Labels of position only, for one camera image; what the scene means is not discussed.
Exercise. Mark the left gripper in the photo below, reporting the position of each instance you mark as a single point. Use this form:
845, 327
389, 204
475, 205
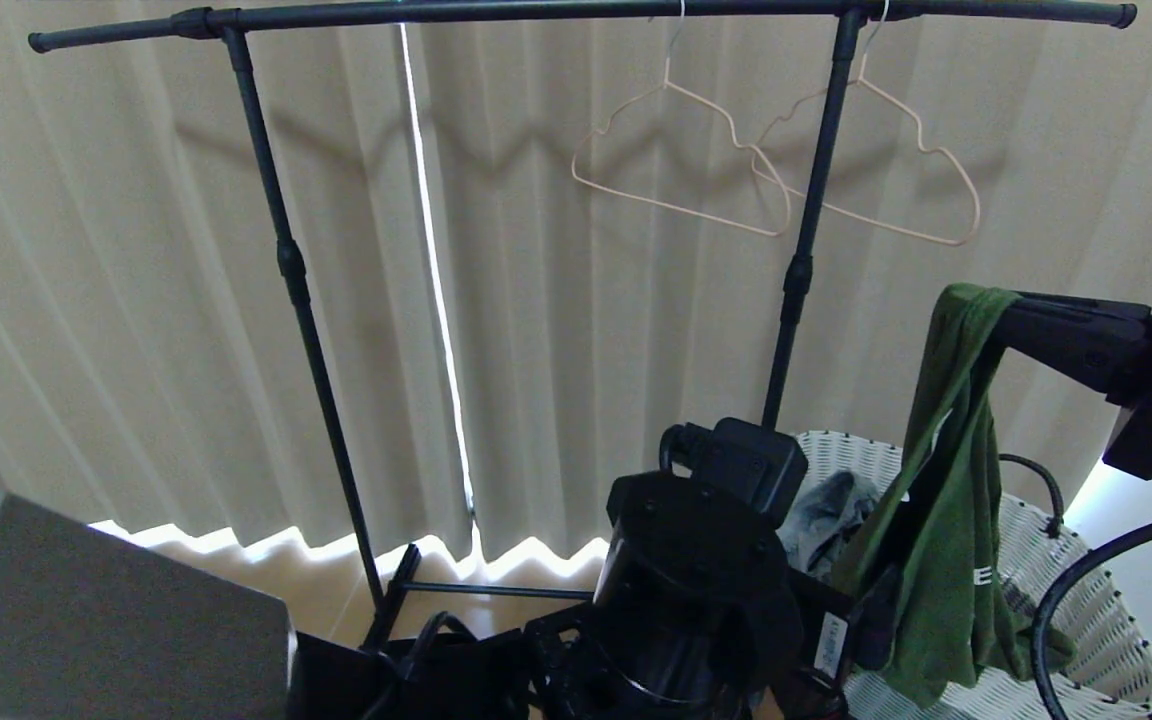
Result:
829, 650

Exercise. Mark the green printed shirt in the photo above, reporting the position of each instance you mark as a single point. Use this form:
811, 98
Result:
946, 500

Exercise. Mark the pink clothes hanger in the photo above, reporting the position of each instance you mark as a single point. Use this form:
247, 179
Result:
676, 208
886, 219

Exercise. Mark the white laundry basket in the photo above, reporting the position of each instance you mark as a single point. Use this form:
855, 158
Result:
1086, 620

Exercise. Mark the black clothes rack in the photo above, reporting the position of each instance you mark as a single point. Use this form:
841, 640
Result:
536, 10

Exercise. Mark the pale grey garment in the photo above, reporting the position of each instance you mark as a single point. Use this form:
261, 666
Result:
826, 515

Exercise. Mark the beige curtain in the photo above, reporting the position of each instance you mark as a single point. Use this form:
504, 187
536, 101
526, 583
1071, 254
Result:
136, 300

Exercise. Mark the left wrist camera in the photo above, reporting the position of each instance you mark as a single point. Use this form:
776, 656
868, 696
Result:
751, 460

